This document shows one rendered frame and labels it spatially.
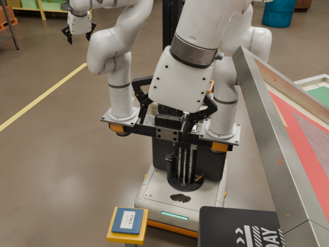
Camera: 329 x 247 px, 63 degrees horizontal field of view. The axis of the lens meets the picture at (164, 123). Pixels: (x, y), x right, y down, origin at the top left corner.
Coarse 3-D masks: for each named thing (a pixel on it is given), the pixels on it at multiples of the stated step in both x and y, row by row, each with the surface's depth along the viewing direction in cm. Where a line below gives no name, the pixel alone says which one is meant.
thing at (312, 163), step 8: (296, 144) 53; (304, 152) 52; (312, 152) 55; (304, 160) 50; (312, 160) 52; (320, 160) 54; (304, 168) 47; (312, 168) 49; (320, 168) 51; (328, 168) 54; (312, 176) 46; (320, 176) 48; (328, 176) 50; (312, 184) 44; (320, 184) 46; (328, 184) 48; (320, 192) 44; (328, 192) 45; (320, 200) 42; (328, 200) 43; (328, 208) 41; (328, 216) 39
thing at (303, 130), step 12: (276, 96) 70; (288, 108) 68; (288, 120) 61; (300, 120) 67; (312, 120) 74; (288, 132) 56; (300, 132) 60; (312, 132) 65; (324, 132) 71; (300, 144) 55; (312, 144) 59; (324, 144) 64; (324, 156) 57
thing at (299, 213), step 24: (240, 48) 71; (240, 72) 63; (264, 72) 73; (264, 96) 51; (288, 96) 76; (312, 96) 79; (264, 120) 45; (264, 144) 42; (288, 144) 41; (264, 168) 39; (288, 168) 35; (288, 192) 33; (312, 192) 34; (288, 216) 31; (312, 216) 29; (288, 240) 30; (312, 240) 27
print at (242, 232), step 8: (240, 232) 94; (248, 232) 94; (256, 232) 94; (264, 232) 94; (272, 232) 94; (280, 232) 94; (240, 240) 91; (248, 240) 91; (256, 240) 91; (264, 240) 91; (272, 240) 91; (280, 240) 91
